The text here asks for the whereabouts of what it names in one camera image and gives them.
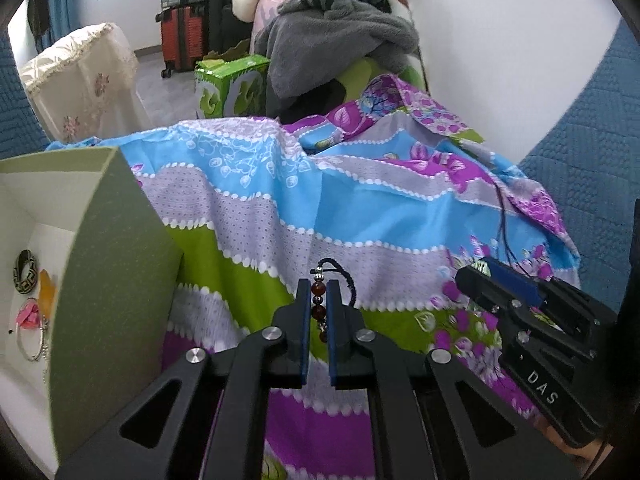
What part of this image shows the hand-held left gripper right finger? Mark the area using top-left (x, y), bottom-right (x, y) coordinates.
top-left (327, 277), bottom-right (583, 480)

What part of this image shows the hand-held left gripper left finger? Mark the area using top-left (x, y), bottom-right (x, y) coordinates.
top-left (55, 277), bottom-right (313, 480)

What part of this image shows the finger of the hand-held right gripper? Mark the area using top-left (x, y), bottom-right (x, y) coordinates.
top-left (487, 259), bottom-right (543, 306)
top-left (456, 265), bottom-right (536, 331)

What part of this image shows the red beaded bracelet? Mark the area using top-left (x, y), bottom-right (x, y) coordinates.
top-left (311, 257), bottom-right (358, 346)

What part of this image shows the green and white cardboard box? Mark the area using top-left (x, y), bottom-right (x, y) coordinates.
top-left (0, 146), bottom-right (185, 478)

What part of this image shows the pink flower ornament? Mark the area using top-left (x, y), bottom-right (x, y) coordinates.
top-left (16, 297), bottom-right (43, 330)

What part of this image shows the black and gold patterned bangle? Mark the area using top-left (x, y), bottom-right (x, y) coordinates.
top-left (13, 249), bottom-right (40, 295)

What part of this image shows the colourful floral printed cloth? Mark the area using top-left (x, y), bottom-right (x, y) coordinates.
top-left (47, 74), bottom-right (583, 480)

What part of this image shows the blue textured chair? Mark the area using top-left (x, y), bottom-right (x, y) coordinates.
top-left (517, 20), bottom-right (640, 311)

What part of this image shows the green printed carton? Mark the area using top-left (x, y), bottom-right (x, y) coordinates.
top-left (194, 54), bottom-right (272, 121)

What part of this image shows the green chair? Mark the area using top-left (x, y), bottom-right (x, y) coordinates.
top-left (332, 57), bottom-right (426, 106)

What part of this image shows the orange ornament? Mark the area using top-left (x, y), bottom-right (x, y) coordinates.
top-left (39, 269), bottom-right (60, 313)

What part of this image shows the thin silver bangle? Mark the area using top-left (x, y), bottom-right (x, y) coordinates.
top-left (17, 315), bottom-right (51, 362)

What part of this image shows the grey fleece blanket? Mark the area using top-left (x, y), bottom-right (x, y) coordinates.
top-left (265, 0), bottom-right (421, 121)

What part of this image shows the red suitcase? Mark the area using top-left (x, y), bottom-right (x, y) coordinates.
top-left (156, 5), bottom-right (213, 78)

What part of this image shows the pink cloth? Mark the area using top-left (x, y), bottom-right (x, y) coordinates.
top-left (250, 0), bottom-right (291, 46)

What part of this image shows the tall black case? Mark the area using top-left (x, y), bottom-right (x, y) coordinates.
top-left (207, 0), bottom-right (251, 58)

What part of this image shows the cream lace covered object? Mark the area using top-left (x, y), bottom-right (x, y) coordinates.
top-left (19, 22), bottom-right (151, 143)

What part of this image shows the blue textured cushion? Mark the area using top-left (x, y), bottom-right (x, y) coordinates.
top-left (0, 35), bottom-right (53, 161)

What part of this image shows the blue curtain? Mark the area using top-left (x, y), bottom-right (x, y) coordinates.
top-left (27, 0), bottom-right (76, 53)

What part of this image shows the thin black cord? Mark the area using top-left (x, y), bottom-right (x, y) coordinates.
top-left (492, 180), bottom-right (531, 276)

